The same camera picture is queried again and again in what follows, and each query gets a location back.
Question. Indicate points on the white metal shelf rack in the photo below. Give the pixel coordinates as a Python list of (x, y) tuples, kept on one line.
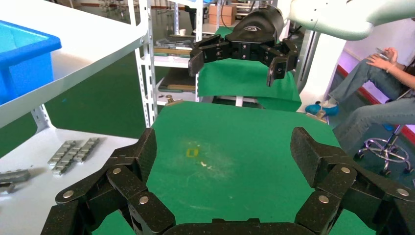
[(97, 32), (198, 19)]

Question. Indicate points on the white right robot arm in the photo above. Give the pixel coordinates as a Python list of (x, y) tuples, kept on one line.
[(340, 16)]

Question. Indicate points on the metal binder clip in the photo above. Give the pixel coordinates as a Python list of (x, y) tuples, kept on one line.
[(173, 100)]

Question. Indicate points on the grey smartphone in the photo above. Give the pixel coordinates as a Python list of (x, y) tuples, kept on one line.
[(382, 54)]

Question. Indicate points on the white cup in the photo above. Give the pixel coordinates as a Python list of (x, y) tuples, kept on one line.
[(182, 32)]

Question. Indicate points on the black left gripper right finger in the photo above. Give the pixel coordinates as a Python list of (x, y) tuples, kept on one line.
[(337, 181)]

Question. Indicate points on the blue shoe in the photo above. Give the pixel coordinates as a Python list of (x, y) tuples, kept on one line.
[(324, 109)]

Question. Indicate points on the wooden board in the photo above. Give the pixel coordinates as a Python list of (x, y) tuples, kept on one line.
[(172, 51)]

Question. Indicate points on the bystander left forearm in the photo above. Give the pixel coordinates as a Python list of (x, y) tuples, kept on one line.
[(403, 76)]

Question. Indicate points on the chrome swivel stool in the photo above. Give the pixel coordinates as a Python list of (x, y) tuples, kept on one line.
[(388, 151)]

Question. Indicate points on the white upright panel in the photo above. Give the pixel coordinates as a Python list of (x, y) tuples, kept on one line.
[(324, 71)]

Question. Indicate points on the blue plastic bin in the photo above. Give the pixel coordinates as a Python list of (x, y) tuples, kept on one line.
[(26, 71)]

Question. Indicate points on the small white scrap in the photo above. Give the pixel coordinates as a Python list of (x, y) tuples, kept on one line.
[(203, 164)]

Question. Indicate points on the cardboard box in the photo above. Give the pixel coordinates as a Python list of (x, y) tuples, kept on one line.
[(222, 14)]

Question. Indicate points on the bystander left hand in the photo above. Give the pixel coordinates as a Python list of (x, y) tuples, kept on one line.
[(381, 63)]

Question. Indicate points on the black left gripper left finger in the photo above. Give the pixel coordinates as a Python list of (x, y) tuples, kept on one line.
[(129, 181)]

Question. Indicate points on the grey metal bracket pile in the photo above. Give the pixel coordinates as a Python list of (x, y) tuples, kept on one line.
[(173, 43)]

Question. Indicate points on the ridged grey metal part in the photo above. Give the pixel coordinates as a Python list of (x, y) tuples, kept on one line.
[(66, 160), (14, 176), (87, 150), (61, 152)]

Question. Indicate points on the seated person in jeans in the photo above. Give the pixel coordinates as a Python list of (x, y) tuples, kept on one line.
[(373, 116)]

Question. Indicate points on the bystander right hand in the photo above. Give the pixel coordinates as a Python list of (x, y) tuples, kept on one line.
[(393, 54)]

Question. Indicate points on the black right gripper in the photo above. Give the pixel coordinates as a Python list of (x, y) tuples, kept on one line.
[(256, 29)]

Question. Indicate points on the green table cloth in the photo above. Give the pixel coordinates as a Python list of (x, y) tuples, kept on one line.
[(243, 81), (243, 162)]

